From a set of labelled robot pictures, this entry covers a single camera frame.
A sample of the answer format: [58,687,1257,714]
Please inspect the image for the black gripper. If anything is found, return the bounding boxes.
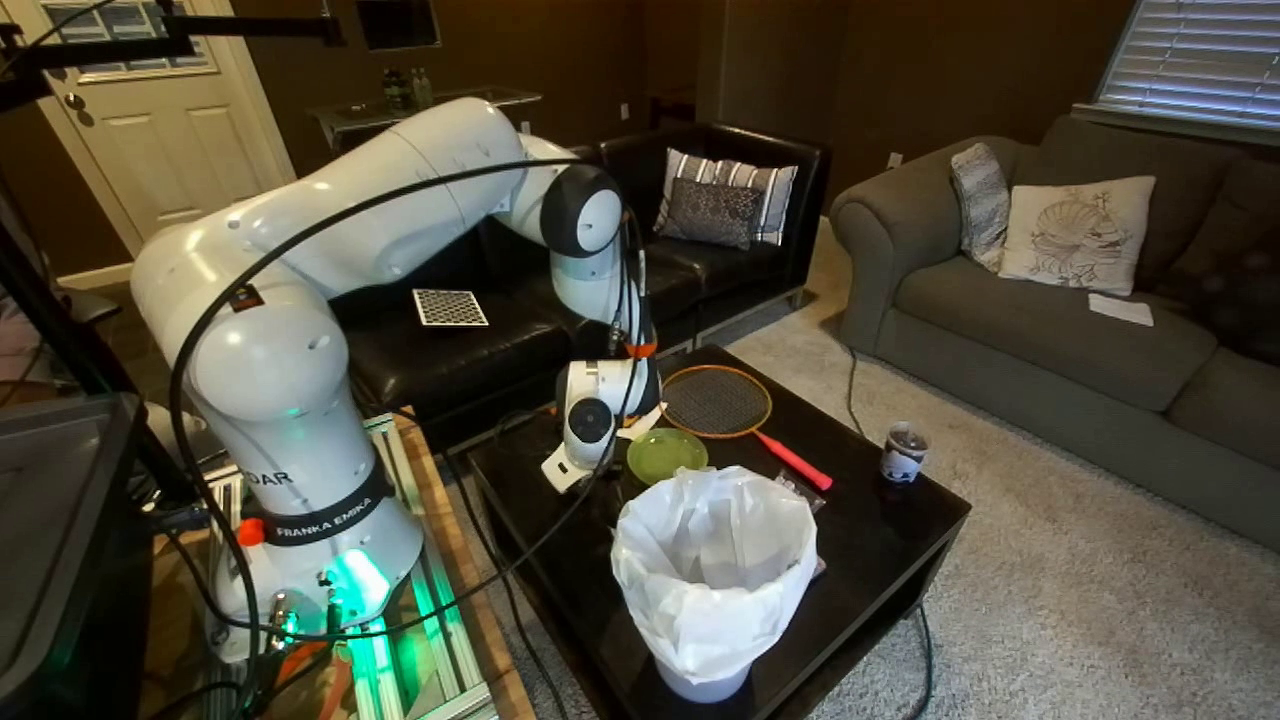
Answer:
[584,439,647,505]

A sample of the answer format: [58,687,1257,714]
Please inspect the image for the green plastic plate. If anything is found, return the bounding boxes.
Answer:
[625,425,711,487]

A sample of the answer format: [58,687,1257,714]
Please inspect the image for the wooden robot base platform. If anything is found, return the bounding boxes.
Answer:
[133,408,538,720]

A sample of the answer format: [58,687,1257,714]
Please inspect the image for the white paper napkin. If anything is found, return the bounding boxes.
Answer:
[613,396,672,444]

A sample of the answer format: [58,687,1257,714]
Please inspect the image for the orange badminton racket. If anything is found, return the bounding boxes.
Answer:
[656,360,837,496]

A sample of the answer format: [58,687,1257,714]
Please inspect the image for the white lined trash bin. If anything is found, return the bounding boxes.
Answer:
[609,459,829,693]

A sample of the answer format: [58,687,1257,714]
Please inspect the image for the black leather loveseat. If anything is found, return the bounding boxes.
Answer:
[328,119,831,451]

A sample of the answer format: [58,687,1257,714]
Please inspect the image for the white plastic trash bin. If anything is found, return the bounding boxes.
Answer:
[647,644,762,708]

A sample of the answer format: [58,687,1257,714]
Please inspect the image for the gray textured throw pillow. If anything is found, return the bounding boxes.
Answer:
[651,177,774,256]

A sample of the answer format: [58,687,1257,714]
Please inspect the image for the dark drink can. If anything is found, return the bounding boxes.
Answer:
[876,425,933,487]

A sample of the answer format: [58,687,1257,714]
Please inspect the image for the striped white throw pillow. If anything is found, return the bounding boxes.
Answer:
[948,141,1018,277]
[651,142,804,250]

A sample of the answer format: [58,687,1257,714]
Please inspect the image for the glass top console table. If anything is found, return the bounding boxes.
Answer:
[311,82,549,155]

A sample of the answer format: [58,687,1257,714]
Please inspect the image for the gray fabric sofa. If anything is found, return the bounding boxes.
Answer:
[829,112,1280,552]

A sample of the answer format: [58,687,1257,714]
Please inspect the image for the white printed throw pillow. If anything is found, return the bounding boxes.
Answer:
[998,171,1161,301]

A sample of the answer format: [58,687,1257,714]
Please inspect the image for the white paper sheet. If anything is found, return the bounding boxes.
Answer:
[1083,286,1161,331]

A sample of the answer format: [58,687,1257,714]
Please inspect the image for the black equipment cabinet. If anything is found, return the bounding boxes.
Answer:
[0,391,155,720]

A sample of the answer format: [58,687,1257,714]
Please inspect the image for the white panel door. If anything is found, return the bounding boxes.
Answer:
[0,0,301,292]

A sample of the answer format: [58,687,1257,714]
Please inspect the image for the dark patterned throw pillow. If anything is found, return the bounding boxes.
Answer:
[1156,152,1280,368]

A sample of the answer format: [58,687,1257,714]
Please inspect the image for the white window blinds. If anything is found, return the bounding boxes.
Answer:
[1072,0,1280,152]

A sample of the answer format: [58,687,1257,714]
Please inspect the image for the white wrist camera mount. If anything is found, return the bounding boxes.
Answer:
[538,444,594,499]

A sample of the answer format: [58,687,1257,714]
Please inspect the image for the black floor cable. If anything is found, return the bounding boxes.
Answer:
[904,605,941,720]

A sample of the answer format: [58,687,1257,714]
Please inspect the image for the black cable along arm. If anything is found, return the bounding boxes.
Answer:
[162,152,651,672]

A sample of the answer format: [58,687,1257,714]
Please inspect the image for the dark wall picture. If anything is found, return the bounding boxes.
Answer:
[354,0,443,56]

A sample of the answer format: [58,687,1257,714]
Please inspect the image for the black camera boom stand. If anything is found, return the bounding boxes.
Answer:
[0,7,344,535]

